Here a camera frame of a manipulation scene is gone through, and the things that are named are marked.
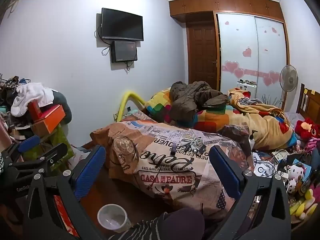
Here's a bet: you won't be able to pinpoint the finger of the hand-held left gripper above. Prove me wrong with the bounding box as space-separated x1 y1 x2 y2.
10 143 69 174
2 134 42 165

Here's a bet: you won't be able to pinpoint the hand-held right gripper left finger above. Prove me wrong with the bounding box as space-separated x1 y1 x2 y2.
22 145 108 240

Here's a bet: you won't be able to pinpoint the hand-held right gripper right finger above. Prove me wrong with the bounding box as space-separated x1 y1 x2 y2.
209 145 293 240

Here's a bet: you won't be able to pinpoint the white wire bundle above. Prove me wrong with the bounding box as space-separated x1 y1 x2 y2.
181 135 204 150

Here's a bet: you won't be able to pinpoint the white plastic bucket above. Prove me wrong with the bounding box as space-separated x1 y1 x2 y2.
97 204 132 233

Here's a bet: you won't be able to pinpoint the green leaf-print bag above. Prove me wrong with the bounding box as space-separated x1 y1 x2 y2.
49 125 75 165

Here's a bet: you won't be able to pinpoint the brown shiny cloth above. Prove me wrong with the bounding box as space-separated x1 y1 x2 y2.
0 120 13 153

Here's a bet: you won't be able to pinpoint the orange box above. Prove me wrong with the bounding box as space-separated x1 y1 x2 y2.
31 104 67 135

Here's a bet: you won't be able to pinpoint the dark red box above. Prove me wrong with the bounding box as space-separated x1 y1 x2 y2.
27 100 54 124

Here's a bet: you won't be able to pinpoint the white round device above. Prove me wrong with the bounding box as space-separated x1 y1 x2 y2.
254 164 270 177

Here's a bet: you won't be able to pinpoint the white pump bottle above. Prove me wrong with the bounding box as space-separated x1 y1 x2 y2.
247 129 258 152

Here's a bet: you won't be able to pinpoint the dark plastic bag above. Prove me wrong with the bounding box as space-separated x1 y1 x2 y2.
217 124 250 140

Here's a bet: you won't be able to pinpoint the dark grey cushion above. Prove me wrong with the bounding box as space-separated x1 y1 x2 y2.
51 90 73 125

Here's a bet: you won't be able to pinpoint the red floral box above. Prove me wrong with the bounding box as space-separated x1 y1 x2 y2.
54 195 75 233

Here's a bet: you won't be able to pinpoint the white towel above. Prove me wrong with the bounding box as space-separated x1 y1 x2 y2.
10 82 55 117

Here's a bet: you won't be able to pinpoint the yellow printed blanket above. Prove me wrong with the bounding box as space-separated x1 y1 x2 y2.
227 87 298 150

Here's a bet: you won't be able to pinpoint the leopard print cloth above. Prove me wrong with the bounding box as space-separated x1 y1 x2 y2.
4 76 20 90

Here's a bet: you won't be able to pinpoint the dark trouser leg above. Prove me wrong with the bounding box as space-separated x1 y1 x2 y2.
155 207 205 240

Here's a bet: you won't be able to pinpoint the white plush toy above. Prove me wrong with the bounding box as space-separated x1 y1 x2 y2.
285 161 312 194

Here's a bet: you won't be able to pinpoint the yellow foam tube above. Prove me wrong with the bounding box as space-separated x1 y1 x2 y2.
114 90 147 123

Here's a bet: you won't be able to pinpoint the black white striped garment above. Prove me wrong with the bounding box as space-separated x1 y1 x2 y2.
107 212 175 240

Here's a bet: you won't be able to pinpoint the olive padded jacket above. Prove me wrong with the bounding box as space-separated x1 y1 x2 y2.
169 81 229 125

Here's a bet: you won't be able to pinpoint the yellow plush toys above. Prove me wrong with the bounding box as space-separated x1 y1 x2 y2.
289 189 318 217

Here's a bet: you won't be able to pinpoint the small white cabinet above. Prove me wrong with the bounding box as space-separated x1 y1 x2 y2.
236 79 258 93

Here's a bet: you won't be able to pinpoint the red plush toy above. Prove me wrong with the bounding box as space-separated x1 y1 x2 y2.
294 117 318 140

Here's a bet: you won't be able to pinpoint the colourful patchwork quilt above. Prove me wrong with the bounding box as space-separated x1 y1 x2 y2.
145 87 240 133

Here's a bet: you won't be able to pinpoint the wooden headboard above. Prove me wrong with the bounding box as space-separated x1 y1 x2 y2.
296 83 320 124

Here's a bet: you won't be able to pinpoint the standing fan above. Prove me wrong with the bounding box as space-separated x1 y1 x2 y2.
279 64 299 110

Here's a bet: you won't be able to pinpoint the brown wooden door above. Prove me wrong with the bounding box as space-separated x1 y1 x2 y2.
186 22 220 90

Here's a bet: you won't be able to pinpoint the black speaker box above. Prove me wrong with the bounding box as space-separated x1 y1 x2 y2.
111 40 138 63

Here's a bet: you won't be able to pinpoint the wooden wardrobe with sliding doors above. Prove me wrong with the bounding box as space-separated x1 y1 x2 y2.
169 0 290 110

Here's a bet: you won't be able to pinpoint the black wall television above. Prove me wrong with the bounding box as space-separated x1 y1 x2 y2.
97 7 144 42

